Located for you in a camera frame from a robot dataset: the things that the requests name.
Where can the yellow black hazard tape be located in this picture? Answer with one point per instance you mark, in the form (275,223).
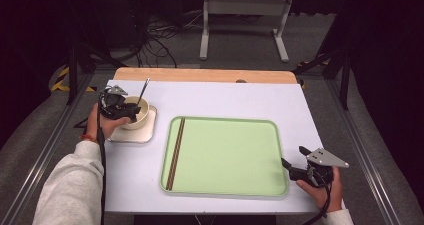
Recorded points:
(60,83)

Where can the white metal stand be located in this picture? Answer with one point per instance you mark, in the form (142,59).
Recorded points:
(246,6)

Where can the person's dark clothing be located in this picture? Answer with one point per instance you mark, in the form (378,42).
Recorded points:
(173,220)

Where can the person's right hand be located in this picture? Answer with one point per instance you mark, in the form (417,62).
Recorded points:
(320,195)

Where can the person's left hand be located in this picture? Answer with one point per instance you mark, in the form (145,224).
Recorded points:
(108,126)

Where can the white table mat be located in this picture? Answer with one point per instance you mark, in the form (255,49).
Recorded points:
(216,98)

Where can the brown chopstick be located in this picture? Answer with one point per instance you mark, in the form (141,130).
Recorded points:
(173,155)
(176,155)

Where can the metal spoon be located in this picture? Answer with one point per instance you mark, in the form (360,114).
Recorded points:
(144,88)

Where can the black metal stand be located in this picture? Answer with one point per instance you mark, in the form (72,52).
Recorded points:
(72,75)
(345,81)

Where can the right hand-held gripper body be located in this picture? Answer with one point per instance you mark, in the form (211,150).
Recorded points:
(325,158)

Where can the wooden table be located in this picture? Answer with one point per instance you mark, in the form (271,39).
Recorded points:
(200,75)

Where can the white square plate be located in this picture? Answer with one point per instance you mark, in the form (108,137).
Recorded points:
(140,136)

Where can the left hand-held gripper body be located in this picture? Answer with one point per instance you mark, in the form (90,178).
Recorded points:
(115,101)

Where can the cream bowl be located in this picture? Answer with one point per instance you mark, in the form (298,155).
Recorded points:
(143,116)

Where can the aluminium floor rail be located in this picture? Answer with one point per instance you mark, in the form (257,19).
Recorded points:
(363,158)
(43,155)

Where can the light green tray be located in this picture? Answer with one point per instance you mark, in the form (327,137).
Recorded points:
(230,156)

